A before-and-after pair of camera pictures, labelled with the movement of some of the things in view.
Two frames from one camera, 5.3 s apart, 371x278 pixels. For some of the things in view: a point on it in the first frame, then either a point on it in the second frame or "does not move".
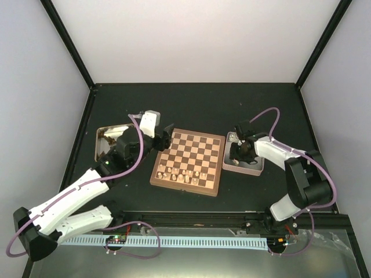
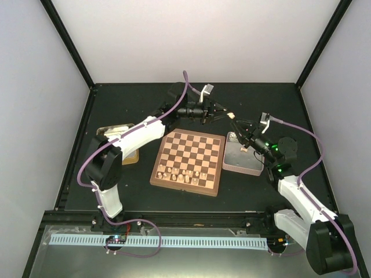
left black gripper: x=164 y=139 to x=208 y=111
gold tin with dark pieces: x=106 y=138 does not move
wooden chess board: x=193 y=163 does not move
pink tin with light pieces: x=256 y=169 does not move
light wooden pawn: x=180 y=178 does not move
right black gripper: x=233 y=154 to x=254 y=130
